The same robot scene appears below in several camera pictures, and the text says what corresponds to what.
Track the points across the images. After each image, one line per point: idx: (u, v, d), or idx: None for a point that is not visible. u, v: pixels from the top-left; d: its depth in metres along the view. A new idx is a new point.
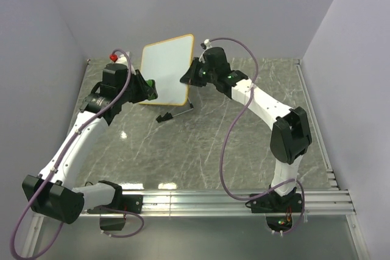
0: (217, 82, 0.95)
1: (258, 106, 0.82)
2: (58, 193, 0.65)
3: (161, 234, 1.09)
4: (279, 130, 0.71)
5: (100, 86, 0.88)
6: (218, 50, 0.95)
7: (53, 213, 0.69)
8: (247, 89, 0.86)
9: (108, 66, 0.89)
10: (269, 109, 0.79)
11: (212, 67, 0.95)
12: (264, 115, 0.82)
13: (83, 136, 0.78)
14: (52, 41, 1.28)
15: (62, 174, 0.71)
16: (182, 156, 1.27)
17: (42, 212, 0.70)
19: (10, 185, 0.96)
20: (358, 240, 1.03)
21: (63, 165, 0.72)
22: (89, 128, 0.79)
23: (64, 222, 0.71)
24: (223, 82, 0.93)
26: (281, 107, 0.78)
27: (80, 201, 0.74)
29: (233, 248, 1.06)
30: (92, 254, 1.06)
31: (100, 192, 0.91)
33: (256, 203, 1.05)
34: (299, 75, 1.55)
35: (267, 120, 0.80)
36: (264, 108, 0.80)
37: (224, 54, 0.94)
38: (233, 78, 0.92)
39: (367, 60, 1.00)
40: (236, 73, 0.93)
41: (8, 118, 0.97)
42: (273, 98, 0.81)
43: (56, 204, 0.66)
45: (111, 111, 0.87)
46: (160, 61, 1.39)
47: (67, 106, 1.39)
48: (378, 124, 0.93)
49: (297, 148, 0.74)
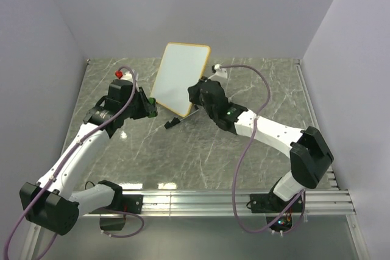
0: (218, 120, 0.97)
1: (268, 136, 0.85)
2: (53, 203, 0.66)
3: (161, 234, 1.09)
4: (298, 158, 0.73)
5: (105, 100, 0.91)
6: (217, 89, 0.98)
7: (47, 223, 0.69)
8: (250, 120, 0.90)
9: (114, 82, 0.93)
10: (280, 136, 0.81)
11: (212, 105, 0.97)
12: (276, 144, 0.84)
13: (85, 147, 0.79)
14: (52, 41, 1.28)
15: (60, 183, 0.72)
16: (182, 156, 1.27)
17: (35, 221, 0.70)
19: (9, 185, 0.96)
20: (358, 240, 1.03)
21: (62, 175, 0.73)
22: (90, 139, 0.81)
23: (56, 232, 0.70)
24: (224, 119, 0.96)
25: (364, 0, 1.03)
26: (292, 132, 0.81)
27: (75, 212, 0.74)
29: (233, 248, 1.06)
30: (92, 254, 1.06)
31: (99, 193, 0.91)
33: (256, 203, 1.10)
34: (300, 75, 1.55)
35: (281, 148, 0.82)
36: (275, 136, 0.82)
37: (222, 91, 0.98)
38: (233, 113, 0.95)
39: (366, 62, 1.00)
40: (234, 107, 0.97)
41: (8, 118, 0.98)
42: (280, 124, 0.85)
43: (53, 213, 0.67)
45: (114, 124, 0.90)
46: (175, 71, 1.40)
47: (67, 106, 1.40)
48: (379, 124, 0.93)
49: (320, 167, 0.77)
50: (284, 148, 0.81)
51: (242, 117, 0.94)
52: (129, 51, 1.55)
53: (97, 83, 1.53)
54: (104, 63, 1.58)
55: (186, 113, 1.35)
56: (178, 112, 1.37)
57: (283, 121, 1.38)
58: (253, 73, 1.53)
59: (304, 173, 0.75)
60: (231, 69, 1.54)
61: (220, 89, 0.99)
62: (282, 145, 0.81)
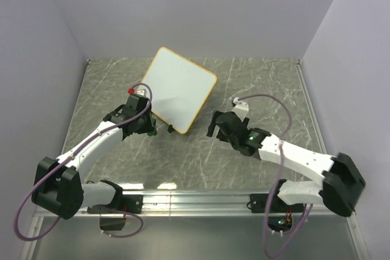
0: (239, 147, 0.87)
1: (295, 163, 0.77)
2: (68, 179, 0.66)
3: (161, 234, 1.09)
4: (331, 187, 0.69)
5: (124, 106, 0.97)
6: (229, 115, 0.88)
7: (52, 204, 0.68)
8: (275, 146, 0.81)
9: (133, 94, 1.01)
10: (309, 164, 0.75)
11: (230, 134, 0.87)
12: (302, 169, 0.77)
13: (103, 137, 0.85)
14: (52, 42, 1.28)
15: (78, 162, 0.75)
16: (182, 156, 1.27)
17: (42, 200, 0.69)
19: (9, 184, 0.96)
20: (358, 240, 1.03)
21: (80, 156, 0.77)
22: (108, 133, 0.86)
23: (60, 215, 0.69)
24: (246, 145, 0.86)
25: None
26: (322, 159, 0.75)
27: (80, 198, 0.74)
29: (233, 248, 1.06)
30: (92, 254, 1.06)
31: (102, 189, 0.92)
33: (256, 203, 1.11)
34: (300, 75, 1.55)
35: (309, 175, 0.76)
36: (304, 164, 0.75)
37: (236, 117, 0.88)
38: (255, 139, 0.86)
39: (367, 61, 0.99)
40: (256, 132, 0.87)
41: (8, 118, 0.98)
42: (308, 150, 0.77)
43: (65, 189, 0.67)
45: (128, 128, 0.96)
46: (170, 81, 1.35)
47: (66, 106, 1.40)
48: (381, 125, 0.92)
49: (353, 197, 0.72)
50: (312, 177, 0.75)
51: (267, 143, 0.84)
52: (128, 50, 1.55)
53: (97, 83, 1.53)
54: (104, 63, 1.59)
55: (187, 128, 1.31)
56: (176, 127, 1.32)
57: (283, 121, 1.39)
58: (253, 73, 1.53)
59: (337, 203, 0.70)
60: (231, 69, 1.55)
61: (233, 115, 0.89)
62: (311, 173, 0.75)
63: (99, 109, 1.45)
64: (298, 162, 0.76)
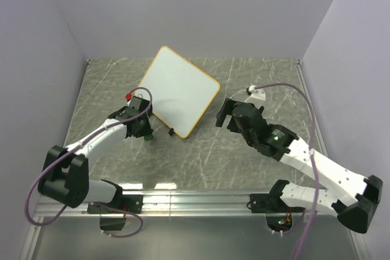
0: (259, 146, 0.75)
1: (326, 178, 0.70)
2: (78, 164, 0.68)
3: (161, 234, 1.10)
4: (363, 214, 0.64)
5: (127, 108, 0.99)
6: (249, 108, 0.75)
7: (59, 193, 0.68)
8: (305, 154, 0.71)
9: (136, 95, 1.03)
10: (342, 184, 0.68)
11: (249, 130, 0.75)
12: (329, 184, 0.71)
13: (109, 131, 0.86)
14: (52, 42, 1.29)
15: (86, 150, 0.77)
16: (182, 156, 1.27)
17: (49, 187, 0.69)
19: (8, 184, 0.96)
20: (358, 240, 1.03)
21: (88, 145, 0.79)
22: (113, 128, 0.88)
23: (66, 204, 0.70)
24: (267, 145, 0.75)
25: None
26: (354, 178, 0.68)
27: (86, 188, 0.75)
29: (233, 248, 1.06)
30: (92, 254, 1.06)
31: (102, 186, 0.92)
33: (256, 203, 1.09)
34: (300, 75, 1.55)
35: (336, 192, 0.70)
36: (337, 182, 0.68)
37: (258, 112, 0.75)
38: (278, 139, 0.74)
39: (367, 61, 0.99)
40: (279, 130, 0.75)
41: (8, 119, 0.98)
42: (340, 166, 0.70)
43: (74, 175, 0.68)
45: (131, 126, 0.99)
46: (174, 85, 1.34)
47: (67, 106, 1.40)
48: (381, 125, 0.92)
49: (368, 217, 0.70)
50: (340, 195, 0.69)
51: (294, 147, 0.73)
52: (128, 50, 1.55)
53: (97, 83, 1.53)
54: (104, 63, 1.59)
55: (188, 133, 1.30)
56: (177, 131, 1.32)
57: (283, 121, 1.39)
58: (253, 73, 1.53)
59: (357, 224, 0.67)
60: (231, 69, 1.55)
61: (255, 108, 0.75)
62: (340, 192, 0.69)
63: (99, 109, 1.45)
64: (329, 178, 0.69)
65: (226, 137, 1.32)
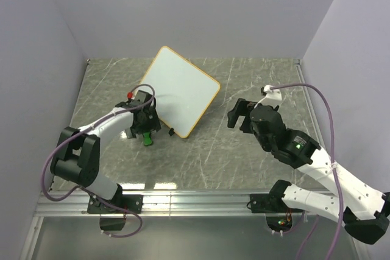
0: (279, 152, 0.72)
1: (344, 191, 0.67)
2: (91, 142, 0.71)
3: (161, 234, 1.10)
4: (380, 232, 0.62)
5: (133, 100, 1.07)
6: (270, 113, 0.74)
7: (72, 171, 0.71)
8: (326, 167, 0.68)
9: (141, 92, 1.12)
10: (362, 198, 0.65)
11: (268, 134, 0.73)
12: (346, 197, 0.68)
13: (117, 117, 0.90)
14: (53, 42, 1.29)
15: (98, 131, 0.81)
16: (182, 156, 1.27)
17: (62, 165, 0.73)
19: (9, 185, 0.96)
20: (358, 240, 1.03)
21: (99, 128, 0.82)
22: (121, 115, 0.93)
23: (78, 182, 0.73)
24: (287, 151, 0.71)
25: None
26: (373, 194, 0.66)
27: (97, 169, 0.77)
29: (233, 248, 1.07)
30: (92, 254, 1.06)
31: (104, 182, 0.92)
33: (256, 203, 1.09)
34: (300, 75, 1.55)
35: (352, 206, 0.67)
36: (356, 196, 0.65)
37: (280, 116, 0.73)
38: (300, 146, 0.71)
39: (367, 61, 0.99)
40: (300, 137, 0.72)
41: (8, 119, 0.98)
42: (359, 180, 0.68)
43: (87, 154, 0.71)
45: None
46: (174, 85, 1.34)
47: (67, 107, 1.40)
48: (382, 125, 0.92)
49: None
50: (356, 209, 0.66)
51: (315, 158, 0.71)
52: (128, 50, 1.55)
53: (97, 83, 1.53)
54: (104, 63, 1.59)
55: (188, 134, 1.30)
56: (177, 131, 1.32)
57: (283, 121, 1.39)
58: (253, 73, 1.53)
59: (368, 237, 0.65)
60: (231, 69, 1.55)
61: (275, 112, 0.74)
62: (358, 206, 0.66)
63: (99, 109, 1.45)
64: (348, 192, 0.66)
65: (226, 137, 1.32)
